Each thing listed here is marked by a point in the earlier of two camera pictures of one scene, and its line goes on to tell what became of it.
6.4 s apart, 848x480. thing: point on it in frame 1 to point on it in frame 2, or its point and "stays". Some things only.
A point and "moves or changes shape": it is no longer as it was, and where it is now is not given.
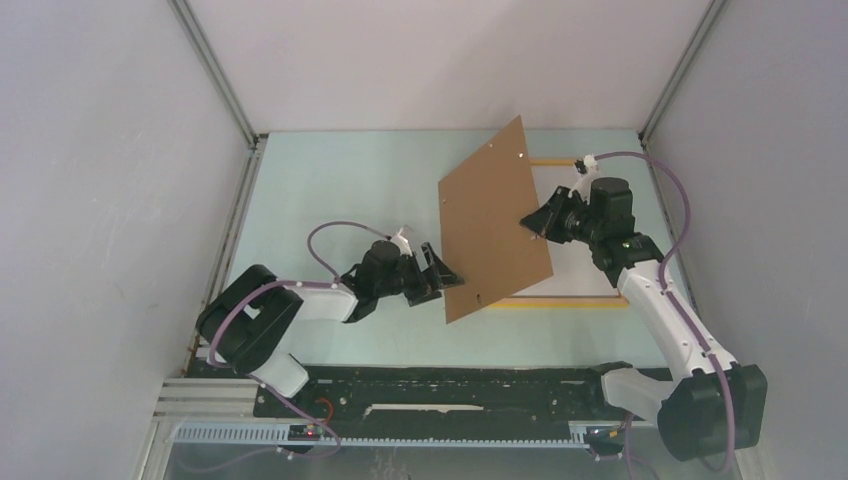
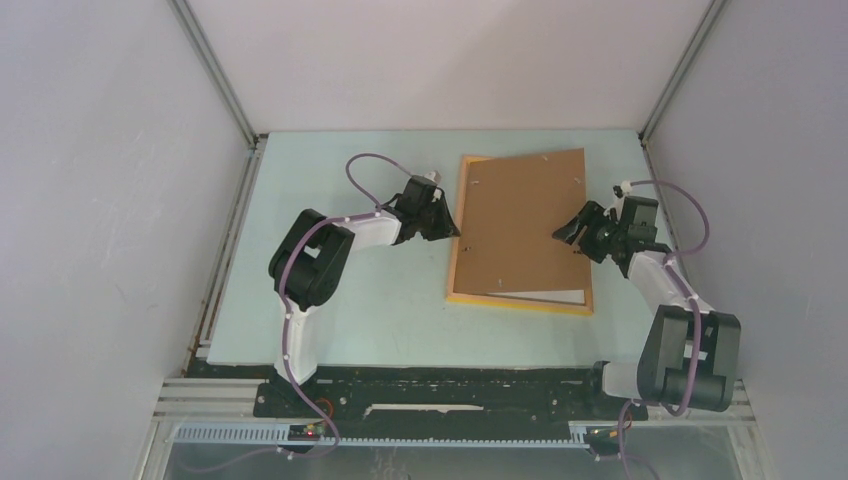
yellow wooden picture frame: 558,301 to 498,300
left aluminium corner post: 186,18 stays
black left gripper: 428,282 to 446,228
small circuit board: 308,432 stays
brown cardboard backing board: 481,204 moves or changes shape
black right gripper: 544,221 to 588,217
